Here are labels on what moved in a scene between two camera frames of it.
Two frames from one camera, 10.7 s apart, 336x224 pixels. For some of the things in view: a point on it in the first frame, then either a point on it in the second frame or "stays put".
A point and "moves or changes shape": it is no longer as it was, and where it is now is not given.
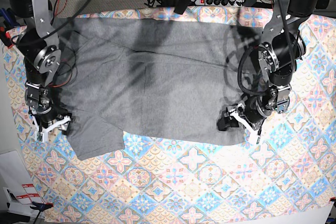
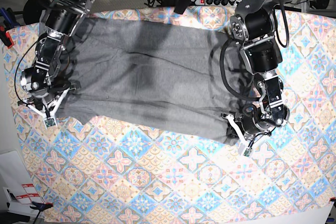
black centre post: [184, 0] stays put
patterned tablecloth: [157, 179] stays put
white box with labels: [21, 190] stays put
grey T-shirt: [168, 78] moves or changes shape
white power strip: [219, 1] stays put
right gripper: [52, 118] to [41, 97]
